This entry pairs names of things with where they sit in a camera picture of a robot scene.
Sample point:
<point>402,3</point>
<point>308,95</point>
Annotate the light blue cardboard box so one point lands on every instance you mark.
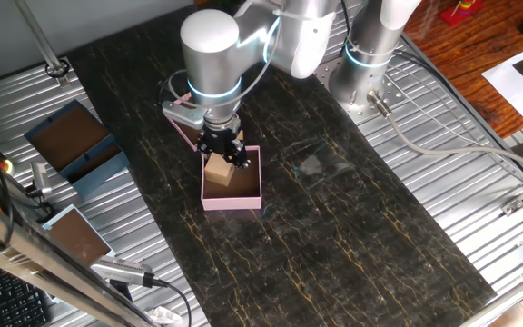
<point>77,236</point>

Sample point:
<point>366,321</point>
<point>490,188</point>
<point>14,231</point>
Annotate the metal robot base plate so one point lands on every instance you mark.
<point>400,93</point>

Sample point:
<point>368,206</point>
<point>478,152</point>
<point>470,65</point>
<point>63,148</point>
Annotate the metal pole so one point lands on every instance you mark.
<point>39,41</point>

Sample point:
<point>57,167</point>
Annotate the paper with marker print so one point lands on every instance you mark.
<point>504,79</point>

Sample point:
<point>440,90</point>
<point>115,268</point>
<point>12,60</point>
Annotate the dark marble pattern mat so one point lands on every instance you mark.
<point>334,227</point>

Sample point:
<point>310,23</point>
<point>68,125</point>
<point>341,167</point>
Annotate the dark blue cardboard box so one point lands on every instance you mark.
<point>66,136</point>
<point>102,175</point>

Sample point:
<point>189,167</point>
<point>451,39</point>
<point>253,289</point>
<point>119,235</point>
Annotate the silver camera on stand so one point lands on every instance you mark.
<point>121,270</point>

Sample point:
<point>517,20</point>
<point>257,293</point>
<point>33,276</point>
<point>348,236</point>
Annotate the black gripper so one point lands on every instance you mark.
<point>220,141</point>

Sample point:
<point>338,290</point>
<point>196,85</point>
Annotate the deep pink gift box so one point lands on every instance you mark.
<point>232,202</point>

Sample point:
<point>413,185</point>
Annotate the crumpled white tissue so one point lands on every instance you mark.
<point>164,316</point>

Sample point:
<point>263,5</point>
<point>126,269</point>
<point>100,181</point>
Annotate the small silver side camera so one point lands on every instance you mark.
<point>40,175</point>

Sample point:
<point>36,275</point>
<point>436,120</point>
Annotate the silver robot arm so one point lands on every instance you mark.
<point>211,54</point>

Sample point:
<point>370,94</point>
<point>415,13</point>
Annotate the aluminium frame beam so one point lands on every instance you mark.
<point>39,259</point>

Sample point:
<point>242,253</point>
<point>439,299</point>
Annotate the red round button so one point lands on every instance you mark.
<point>8,167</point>

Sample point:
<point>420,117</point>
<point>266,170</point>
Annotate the black keyboard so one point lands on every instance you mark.
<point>12,304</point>

